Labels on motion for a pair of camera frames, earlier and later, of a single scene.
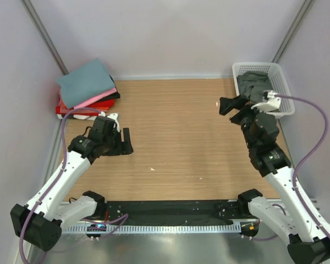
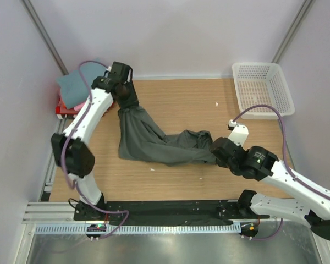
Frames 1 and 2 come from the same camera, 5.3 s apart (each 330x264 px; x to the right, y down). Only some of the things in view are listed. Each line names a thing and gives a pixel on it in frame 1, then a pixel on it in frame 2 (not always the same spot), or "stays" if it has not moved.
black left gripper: (124, 147) -> (133, 99)
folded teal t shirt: (85, 83) stays
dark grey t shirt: (252, 86) -> (139, 138)
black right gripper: (227, 104) -> (219, 163)
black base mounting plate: (174, 213) stays
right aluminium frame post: (306, 6) stays
